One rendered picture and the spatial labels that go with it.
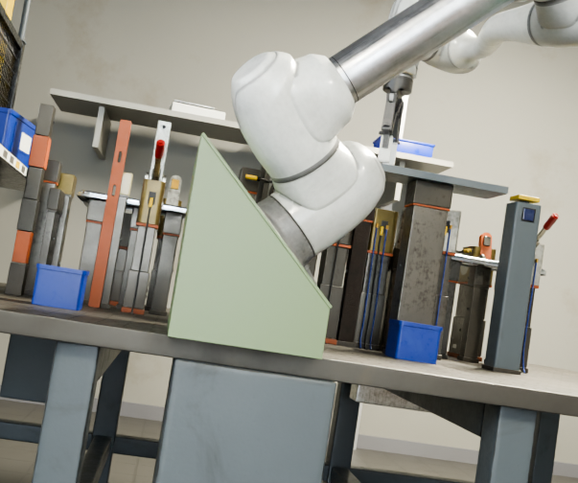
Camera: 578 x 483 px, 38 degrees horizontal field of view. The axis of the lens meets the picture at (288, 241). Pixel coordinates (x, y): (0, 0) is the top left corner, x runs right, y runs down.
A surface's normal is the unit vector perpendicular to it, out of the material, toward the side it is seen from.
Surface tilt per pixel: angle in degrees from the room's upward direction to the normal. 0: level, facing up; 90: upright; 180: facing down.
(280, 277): 90
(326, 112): 115
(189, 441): 90
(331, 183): 105
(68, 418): 90
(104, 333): 90
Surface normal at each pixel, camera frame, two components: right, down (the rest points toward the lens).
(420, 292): 0.16, -0.04
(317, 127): 0.36, 0.38
